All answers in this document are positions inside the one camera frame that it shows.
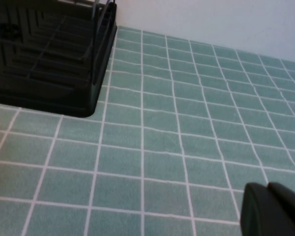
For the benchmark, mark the green tile-pattern tablecloth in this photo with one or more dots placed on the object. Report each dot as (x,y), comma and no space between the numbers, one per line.
(174,135)

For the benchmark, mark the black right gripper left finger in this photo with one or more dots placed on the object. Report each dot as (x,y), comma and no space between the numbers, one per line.
(258,216)

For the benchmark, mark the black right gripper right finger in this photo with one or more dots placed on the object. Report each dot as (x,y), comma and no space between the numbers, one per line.
(293,211)

